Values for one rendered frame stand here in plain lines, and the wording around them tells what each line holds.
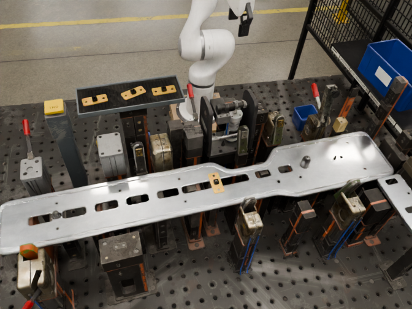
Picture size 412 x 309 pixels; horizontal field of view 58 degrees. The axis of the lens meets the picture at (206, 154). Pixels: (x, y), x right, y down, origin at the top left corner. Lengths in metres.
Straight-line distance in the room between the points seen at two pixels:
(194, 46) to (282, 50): 2.30
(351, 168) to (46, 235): 1.07
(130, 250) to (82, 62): 2.57
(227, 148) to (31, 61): 2.51
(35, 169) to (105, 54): 2.35
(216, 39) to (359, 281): 1.08
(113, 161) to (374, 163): 0.95
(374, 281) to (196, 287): 0.68
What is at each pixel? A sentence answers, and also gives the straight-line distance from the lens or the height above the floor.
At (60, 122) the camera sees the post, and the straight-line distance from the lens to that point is 1.38.
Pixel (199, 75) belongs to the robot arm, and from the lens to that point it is 1.60.
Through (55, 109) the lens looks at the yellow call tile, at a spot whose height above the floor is 1.16.
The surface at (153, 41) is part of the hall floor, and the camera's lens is 3.69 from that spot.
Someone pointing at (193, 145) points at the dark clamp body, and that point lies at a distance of 1.35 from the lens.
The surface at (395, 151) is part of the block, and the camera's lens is 1.61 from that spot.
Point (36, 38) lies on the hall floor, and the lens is 3.91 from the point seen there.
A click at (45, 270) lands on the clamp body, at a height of 1.05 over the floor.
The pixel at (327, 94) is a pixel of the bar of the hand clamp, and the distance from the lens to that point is 1.41.
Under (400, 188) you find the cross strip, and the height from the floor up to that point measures 1.00.
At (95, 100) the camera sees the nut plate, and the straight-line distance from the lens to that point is 1.35.
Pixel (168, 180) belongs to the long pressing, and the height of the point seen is 1.00.
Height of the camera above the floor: 2.06
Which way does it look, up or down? 51 degrees down
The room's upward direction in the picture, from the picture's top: 5 degrees clockwise
